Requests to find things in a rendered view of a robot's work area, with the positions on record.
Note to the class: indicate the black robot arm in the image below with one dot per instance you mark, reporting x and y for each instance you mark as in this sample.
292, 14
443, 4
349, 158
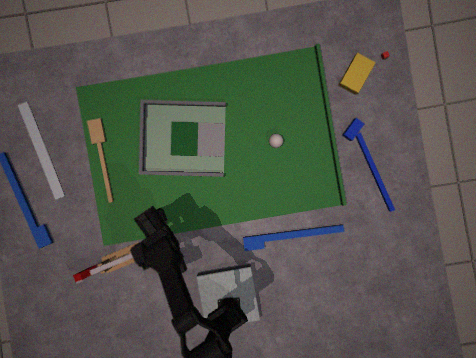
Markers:
161, 251

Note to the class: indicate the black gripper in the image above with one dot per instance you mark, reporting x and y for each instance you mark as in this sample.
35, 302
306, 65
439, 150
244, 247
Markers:
183, 266

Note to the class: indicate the grey flat bar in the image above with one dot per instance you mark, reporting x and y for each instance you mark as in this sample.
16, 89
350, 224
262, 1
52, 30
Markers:
41, 151

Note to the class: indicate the green putting mat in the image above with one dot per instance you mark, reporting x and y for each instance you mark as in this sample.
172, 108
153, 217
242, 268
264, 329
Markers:
277, 93

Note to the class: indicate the yellow rectangular block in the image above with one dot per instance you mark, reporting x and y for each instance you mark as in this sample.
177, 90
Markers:
356, 74

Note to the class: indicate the white golf ball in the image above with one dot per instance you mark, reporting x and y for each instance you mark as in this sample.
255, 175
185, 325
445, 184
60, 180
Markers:
275, 140

